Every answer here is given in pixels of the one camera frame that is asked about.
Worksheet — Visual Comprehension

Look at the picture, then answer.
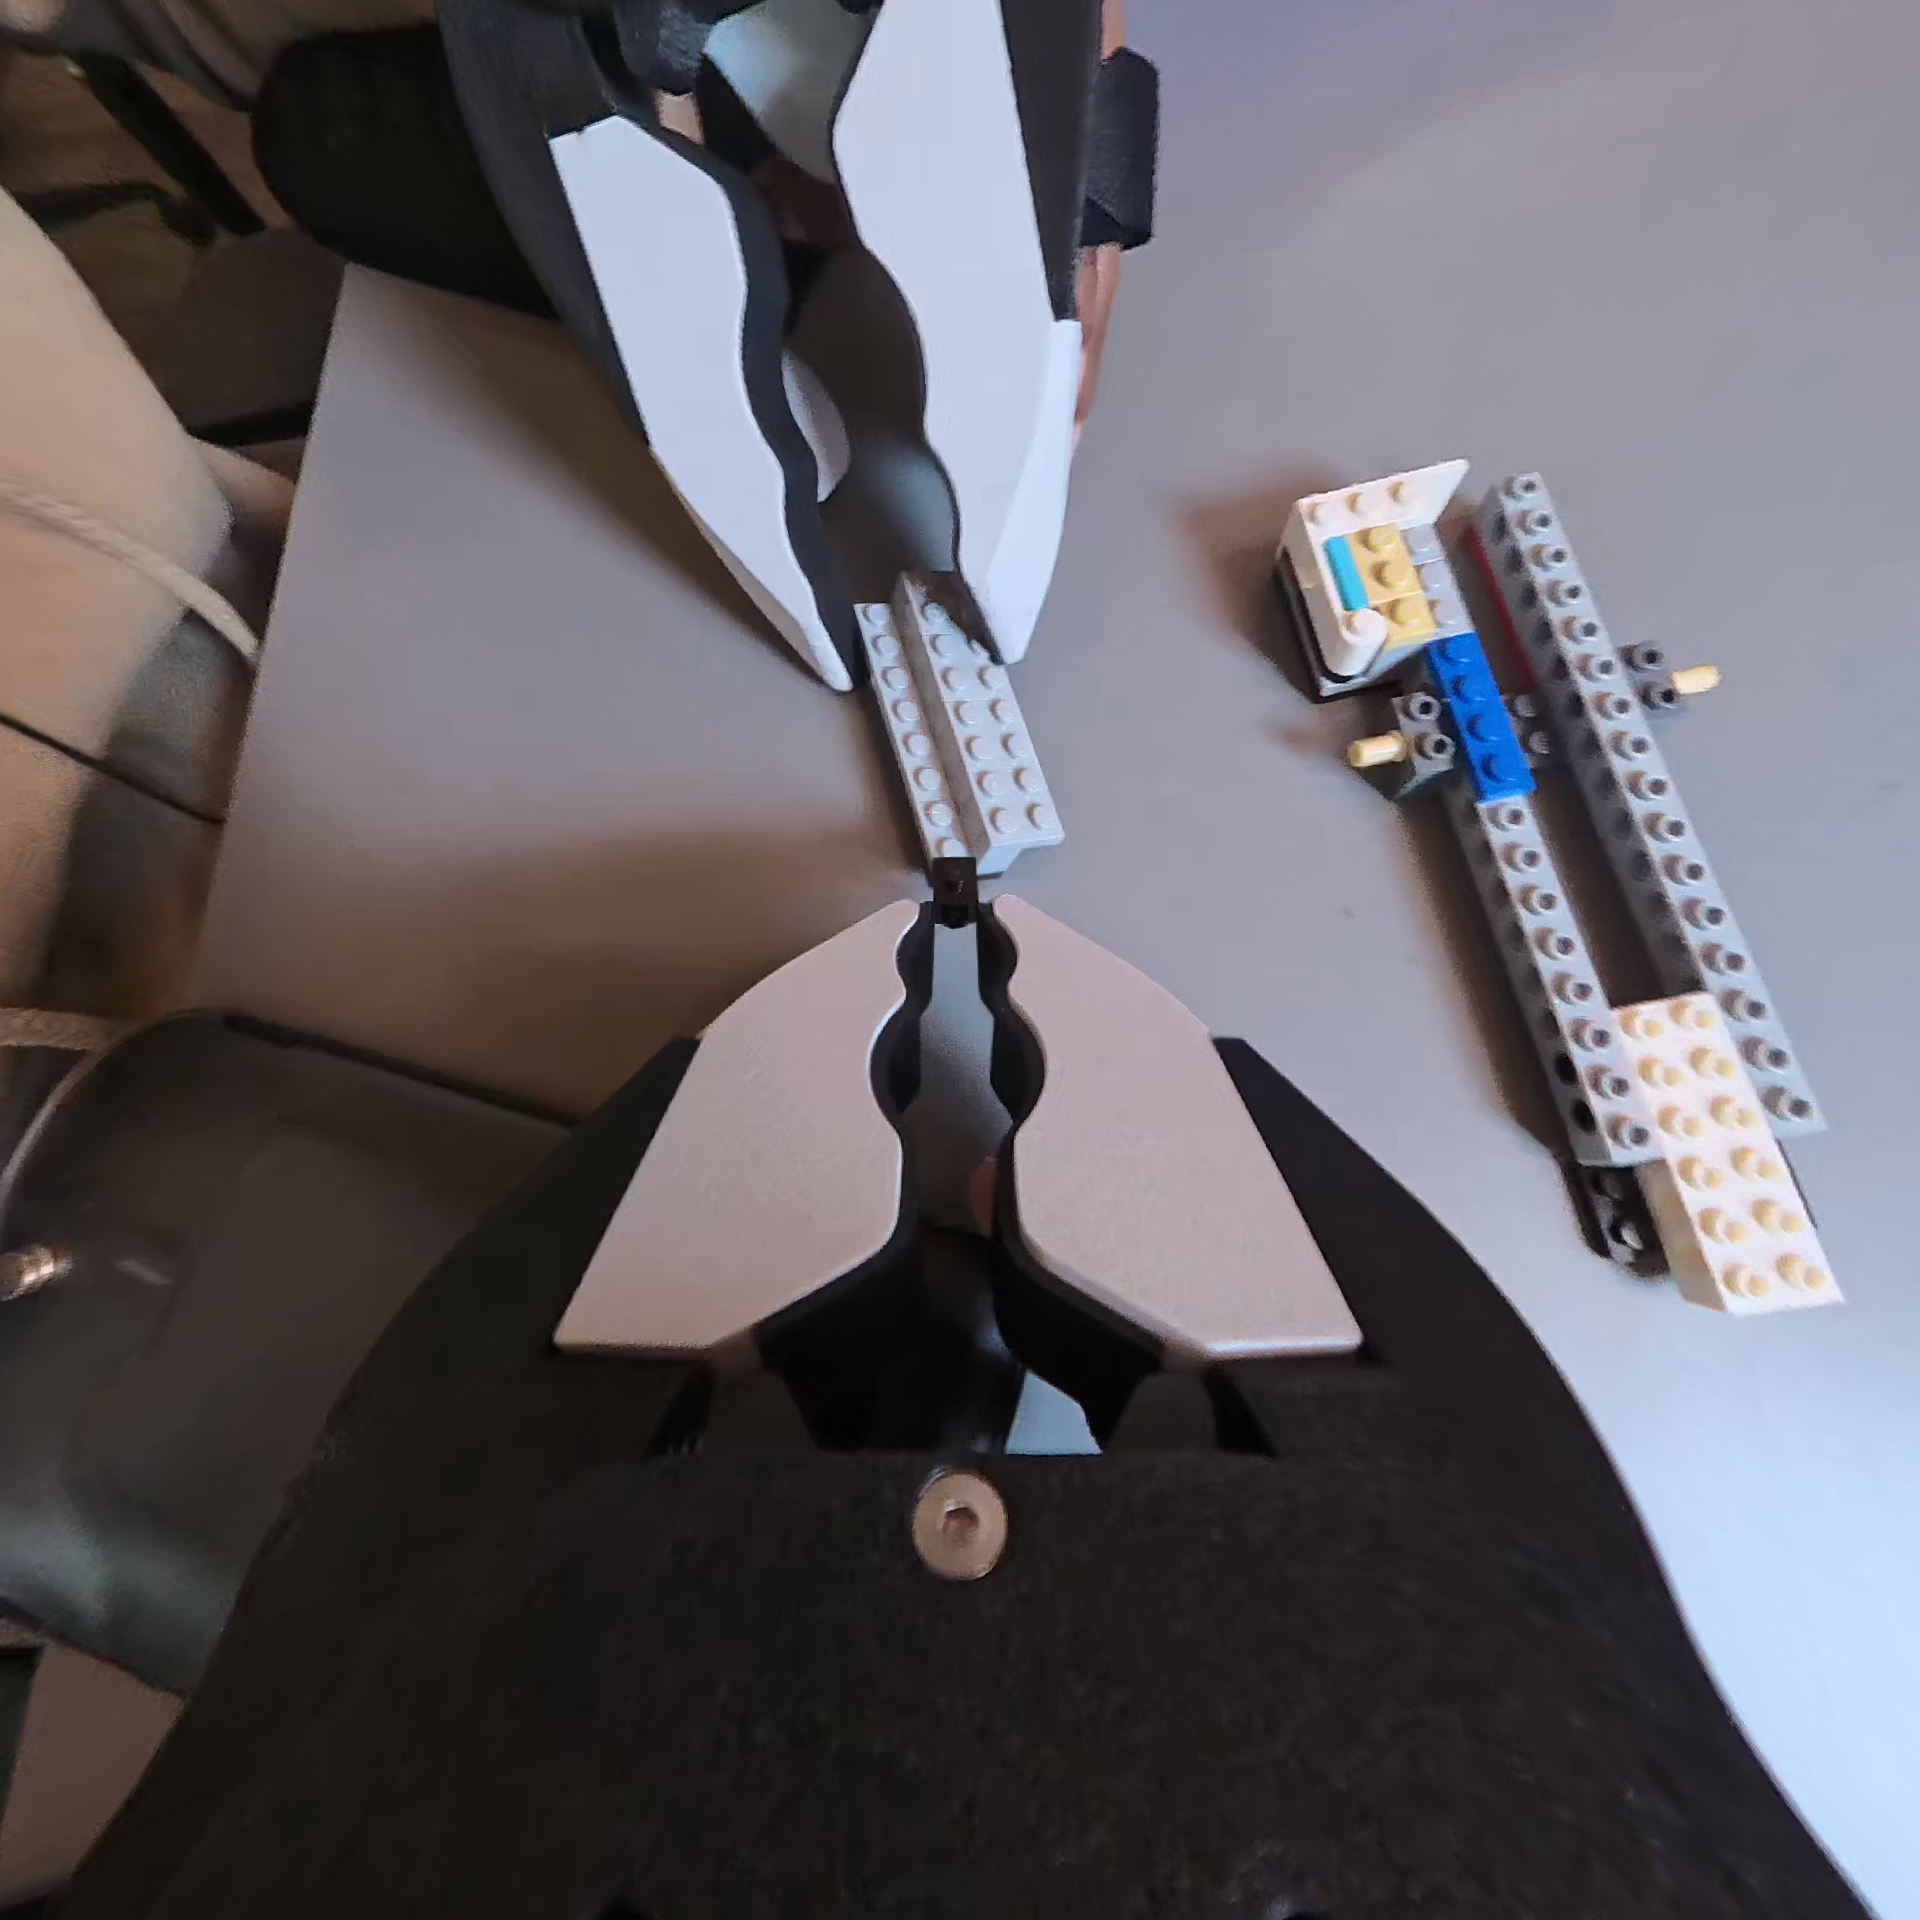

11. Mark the long grey lego beam assembly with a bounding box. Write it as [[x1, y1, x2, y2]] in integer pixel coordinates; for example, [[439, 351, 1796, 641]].
[[1270, 457, 1846, 1321]]

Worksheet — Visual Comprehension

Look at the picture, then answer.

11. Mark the grey lego plate assembly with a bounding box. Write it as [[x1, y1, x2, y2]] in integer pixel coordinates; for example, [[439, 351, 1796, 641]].
[[853, 574, 1066, 879]]

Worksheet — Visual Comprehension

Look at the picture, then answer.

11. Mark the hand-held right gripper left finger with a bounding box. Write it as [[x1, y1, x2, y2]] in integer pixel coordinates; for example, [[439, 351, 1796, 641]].
[[551, 895, 924, 1367]]

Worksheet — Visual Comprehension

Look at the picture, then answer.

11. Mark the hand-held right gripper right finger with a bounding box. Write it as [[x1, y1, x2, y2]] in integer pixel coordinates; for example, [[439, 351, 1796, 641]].
[[989, 893, 1366, 1368]]

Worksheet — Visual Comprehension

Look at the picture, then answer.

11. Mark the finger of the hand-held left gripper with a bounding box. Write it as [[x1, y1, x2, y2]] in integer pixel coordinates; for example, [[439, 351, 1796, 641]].
[[815, 0, 1086, 664], [543, 116, 866, 694]]

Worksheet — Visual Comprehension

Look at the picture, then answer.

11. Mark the person's left hand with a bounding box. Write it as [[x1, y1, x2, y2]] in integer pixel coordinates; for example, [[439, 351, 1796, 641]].
[[1076, 240, 1120, 441]]

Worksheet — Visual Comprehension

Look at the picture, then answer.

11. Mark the person's beige hoodie torso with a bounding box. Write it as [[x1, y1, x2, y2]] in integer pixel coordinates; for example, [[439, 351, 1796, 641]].
[[0, 180, 301, 1038]]

